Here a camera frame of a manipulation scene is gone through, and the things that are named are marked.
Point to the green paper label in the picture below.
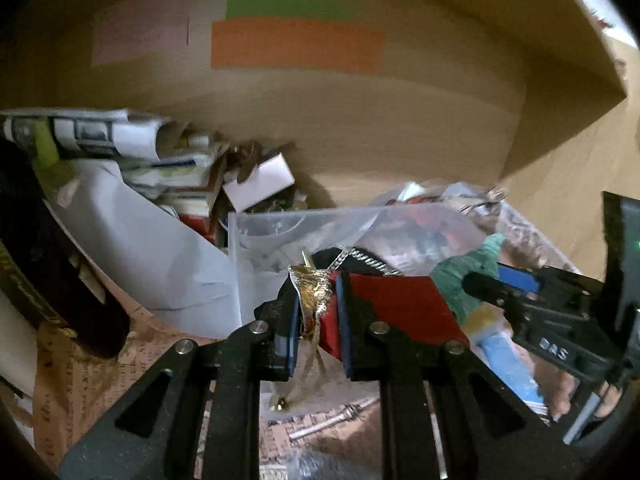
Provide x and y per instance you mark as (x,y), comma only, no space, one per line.
(292,9)

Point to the person's right hand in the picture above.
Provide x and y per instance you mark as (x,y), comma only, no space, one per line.
(565,400)

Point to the small white box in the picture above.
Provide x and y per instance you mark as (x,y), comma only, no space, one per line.
(257,182)

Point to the large cardboard box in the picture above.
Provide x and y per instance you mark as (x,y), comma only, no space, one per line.
(350,110)

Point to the clear plastic bag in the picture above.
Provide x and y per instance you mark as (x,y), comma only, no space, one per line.
(430,230)

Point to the rolled printed paper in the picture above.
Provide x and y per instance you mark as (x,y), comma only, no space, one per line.
(85,132)

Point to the large white paper sheet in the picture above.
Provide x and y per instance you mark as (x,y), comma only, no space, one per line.
(145,255)

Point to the teal knitted cloth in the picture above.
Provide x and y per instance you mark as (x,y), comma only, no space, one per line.
(467,272)

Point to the black bag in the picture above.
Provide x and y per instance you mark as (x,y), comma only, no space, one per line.
(55,270)

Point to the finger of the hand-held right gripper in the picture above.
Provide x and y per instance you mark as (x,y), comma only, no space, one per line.
(482,287)
(517,277)

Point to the gold foil ribbon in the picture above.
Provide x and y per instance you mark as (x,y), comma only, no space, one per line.
(312,292)

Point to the orange paper label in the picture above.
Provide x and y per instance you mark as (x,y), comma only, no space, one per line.
(297,45)

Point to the pink paper label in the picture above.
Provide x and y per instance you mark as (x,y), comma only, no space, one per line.
(140,35)

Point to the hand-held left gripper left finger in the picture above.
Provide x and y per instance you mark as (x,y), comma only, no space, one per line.
(292,340)

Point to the blue and white packet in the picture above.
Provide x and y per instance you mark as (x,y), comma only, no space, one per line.
(510,370)

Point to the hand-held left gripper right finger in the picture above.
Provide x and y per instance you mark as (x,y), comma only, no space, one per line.
(346,330)

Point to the red box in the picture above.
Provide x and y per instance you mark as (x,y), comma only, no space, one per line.
(405,305)

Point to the clear plastic container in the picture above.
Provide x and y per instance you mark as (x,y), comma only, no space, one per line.
(270,255)

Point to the stack of paper booklets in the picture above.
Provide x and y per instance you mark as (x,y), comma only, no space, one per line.
(172,175)

